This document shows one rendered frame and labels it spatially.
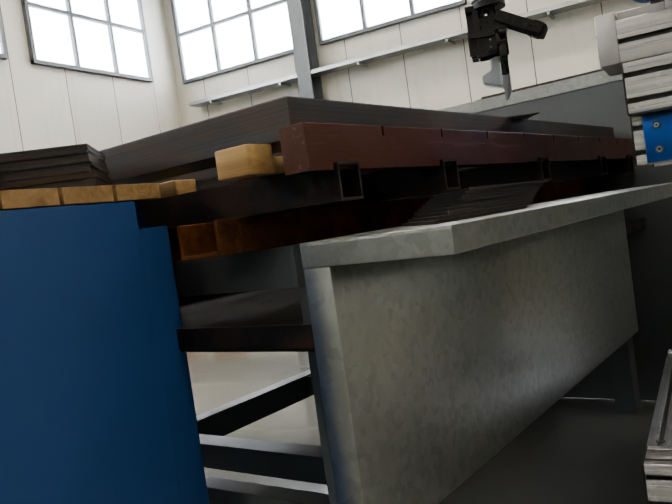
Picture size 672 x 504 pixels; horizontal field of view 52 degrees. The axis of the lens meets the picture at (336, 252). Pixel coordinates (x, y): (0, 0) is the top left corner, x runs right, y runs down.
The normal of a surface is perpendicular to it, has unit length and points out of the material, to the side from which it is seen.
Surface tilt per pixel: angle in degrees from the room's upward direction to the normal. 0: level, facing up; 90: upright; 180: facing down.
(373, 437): 90
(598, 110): 90
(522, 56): 90
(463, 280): 90
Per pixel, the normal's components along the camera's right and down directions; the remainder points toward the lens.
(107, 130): 0.87, -0.11
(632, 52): -0.47, 0.11
